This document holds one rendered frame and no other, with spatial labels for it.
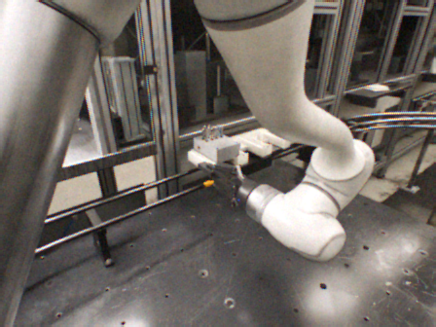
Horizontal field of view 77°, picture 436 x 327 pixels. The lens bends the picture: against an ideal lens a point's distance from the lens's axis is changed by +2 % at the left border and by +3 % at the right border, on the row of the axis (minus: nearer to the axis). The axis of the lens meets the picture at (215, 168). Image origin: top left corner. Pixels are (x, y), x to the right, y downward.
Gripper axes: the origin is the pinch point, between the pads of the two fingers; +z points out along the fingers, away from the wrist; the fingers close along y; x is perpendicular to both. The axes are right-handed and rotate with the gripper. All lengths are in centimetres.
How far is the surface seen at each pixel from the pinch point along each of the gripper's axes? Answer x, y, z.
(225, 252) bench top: 4.7, -19.7, -14.3
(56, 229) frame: 40, -27, 37
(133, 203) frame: 11.7, -28.6, 36.9
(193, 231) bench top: 6.9, -19.7, -1.1
